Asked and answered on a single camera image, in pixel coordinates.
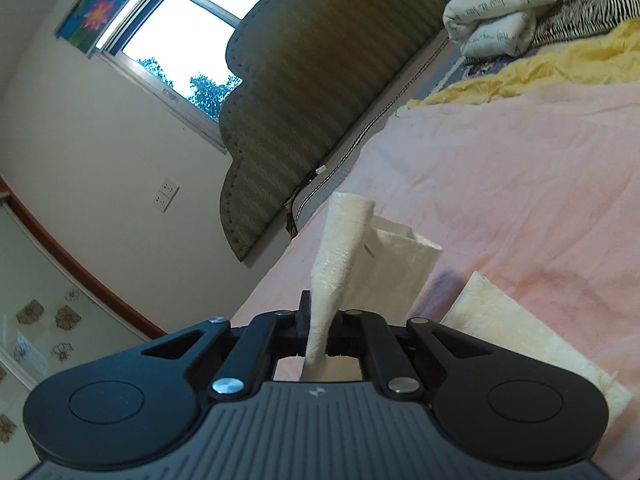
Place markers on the white flower-print sliding door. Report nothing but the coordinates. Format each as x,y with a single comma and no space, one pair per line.
40,320

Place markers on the yellow blanket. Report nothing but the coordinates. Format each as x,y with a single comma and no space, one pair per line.
575,60

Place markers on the brown wooden door frame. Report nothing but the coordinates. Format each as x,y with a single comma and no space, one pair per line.
75,270

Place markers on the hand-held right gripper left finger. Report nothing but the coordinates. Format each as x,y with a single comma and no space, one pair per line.
304,310

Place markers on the white wall socket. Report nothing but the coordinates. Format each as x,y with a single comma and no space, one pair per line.
166,195

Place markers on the pink bed sheet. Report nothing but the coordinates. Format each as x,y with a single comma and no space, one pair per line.
500,185

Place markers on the cream pants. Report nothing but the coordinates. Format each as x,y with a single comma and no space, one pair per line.
335,260

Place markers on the olive padded headboard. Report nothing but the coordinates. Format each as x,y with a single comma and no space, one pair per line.
310,85

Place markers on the white printed quilt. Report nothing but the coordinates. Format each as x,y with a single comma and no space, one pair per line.
500,0

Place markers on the window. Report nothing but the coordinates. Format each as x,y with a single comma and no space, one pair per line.
200,35

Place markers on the purple floral cloth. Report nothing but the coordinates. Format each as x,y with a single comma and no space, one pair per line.
475,67

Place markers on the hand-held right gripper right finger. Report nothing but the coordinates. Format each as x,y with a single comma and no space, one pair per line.
350,327

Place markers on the blue flower window blind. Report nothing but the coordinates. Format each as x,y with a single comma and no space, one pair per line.
100,10

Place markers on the zebra striped cloth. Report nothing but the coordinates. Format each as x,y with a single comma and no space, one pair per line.
590,10

